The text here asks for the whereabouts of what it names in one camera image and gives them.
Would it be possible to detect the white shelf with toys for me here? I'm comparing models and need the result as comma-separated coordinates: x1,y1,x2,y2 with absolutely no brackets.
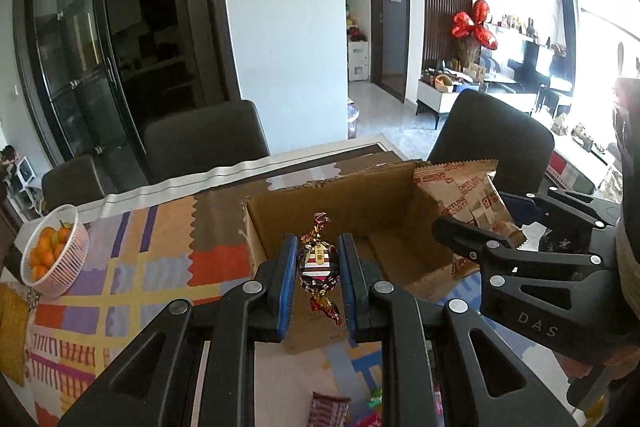
346,14,369,82

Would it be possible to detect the brown cardboard box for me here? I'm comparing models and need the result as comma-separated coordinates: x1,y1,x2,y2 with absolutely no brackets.
241,159,482,355

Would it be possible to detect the yellow woven mat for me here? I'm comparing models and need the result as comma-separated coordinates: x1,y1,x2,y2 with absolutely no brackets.
0,283,29,387

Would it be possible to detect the dark chair far middle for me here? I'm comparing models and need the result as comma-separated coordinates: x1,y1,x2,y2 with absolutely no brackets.
144,100,269,183

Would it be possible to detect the black glass cabinet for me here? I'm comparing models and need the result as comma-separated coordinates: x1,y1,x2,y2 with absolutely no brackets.
14,0,240,186

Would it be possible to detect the dark chair far left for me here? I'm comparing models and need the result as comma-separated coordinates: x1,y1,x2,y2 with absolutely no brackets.
41,155,110,212

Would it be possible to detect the colourful patterned tablecloth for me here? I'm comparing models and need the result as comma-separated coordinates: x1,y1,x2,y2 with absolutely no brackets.
0,145,482,427

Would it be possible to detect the red foil balloon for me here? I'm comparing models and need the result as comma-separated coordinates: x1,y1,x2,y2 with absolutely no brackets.
451,0,498,51

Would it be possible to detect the white sideboard cabinet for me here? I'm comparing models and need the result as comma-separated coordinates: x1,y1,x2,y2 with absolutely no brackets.
416,81,459,130

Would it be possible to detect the dark chair right side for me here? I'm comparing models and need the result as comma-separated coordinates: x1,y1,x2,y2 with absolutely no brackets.
427,91,554,195

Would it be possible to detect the dark chair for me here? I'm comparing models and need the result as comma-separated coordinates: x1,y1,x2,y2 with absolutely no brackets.
427,91,554,195
41,155,110,212
144,100,269,183

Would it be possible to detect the red gold candy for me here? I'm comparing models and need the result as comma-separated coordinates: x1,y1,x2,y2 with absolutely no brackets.
297,212,342,326

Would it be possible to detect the purple striped snack bar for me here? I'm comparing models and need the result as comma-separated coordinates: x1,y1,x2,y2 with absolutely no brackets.
307,392,352,427

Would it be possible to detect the white basket of oranges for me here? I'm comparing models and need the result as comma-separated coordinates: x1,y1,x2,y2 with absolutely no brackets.
21,205,89,298

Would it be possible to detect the dark interior door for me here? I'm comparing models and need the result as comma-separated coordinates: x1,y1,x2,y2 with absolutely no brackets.
370,0,410,103

